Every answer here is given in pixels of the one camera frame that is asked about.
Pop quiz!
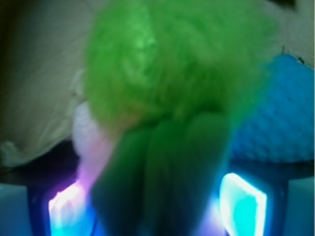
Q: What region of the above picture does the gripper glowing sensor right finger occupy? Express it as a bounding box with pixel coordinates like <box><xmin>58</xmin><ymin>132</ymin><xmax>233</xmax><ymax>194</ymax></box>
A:
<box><xmin>209</xmin><ymin>169</ymin><xmax>315</xmax><ymax>236</ymax></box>

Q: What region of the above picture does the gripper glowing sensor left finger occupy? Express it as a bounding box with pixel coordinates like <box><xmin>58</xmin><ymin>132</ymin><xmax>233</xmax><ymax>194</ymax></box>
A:
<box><xmin>0</xmin><ymin>179</ymin><xmax>99</xmax><ymax>236</ymax></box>

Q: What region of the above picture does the pink plush bunny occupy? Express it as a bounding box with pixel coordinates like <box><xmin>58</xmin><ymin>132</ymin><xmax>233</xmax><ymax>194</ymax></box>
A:
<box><xmin>72</xmin><ymin>102</ymin><xmax>116</xmax><ymax>193</ymax></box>

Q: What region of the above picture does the blue dimpled ball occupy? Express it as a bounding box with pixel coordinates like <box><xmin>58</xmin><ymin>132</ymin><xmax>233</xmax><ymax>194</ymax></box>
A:
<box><xmin>232</xmin><ymin>54</ymin><xmax>315</xmax><ymax>163</ymax></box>

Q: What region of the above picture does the green fuzzy plush toy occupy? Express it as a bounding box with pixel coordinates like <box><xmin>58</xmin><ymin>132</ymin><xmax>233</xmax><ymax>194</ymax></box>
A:
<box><xmin>85</xmin><ymin>0</ymin><xmax>276</xmax><ymax>236</ymax></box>

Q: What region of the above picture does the brown paper bag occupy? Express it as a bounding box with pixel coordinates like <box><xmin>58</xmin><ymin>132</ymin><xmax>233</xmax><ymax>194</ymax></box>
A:
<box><xmin>0</xmin><ymin>0</ymin><xmax>315</xmax><ymax>170</ymax></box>

